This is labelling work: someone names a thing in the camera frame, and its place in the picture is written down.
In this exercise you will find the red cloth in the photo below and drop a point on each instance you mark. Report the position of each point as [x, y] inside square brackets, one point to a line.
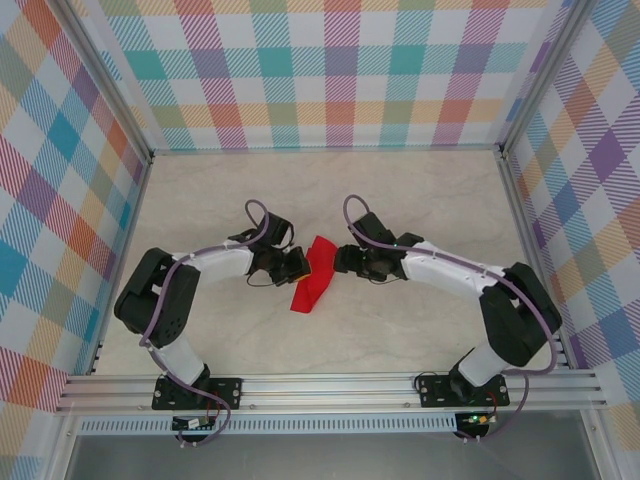
[307, 300]

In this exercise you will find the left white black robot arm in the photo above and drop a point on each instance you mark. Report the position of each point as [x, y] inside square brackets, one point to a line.
[225, 262]

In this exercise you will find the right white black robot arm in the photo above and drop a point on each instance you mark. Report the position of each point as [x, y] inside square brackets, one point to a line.
[440, 270]

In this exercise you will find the grey metal sheet panel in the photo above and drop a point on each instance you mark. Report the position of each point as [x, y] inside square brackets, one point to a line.
[325, 457]

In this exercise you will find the long aluminium mounting rail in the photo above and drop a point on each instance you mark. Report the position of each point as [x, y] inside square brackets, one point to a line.
[325, 390]

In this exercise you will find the aluminium rear floor rail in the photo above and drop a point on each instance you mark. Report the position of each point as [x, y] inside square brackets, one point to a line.
[325, 150]

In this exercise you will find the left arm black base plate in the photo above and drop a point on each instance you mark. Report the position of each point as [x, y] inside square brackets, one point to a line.
[227, 390]

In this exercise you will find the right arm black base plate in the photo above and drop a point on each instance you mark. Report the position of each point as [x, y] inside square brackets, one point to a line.
[435, 387]

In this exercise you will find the aluminium side floor rail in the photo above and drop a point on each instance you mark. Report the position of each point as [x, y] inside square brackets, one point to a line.
[521, 225]
[129, 235]

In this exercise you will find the aluminium frame post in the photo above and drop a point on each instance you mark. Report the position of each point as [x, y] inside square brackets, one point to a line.
[107, 87]
[545, 75]

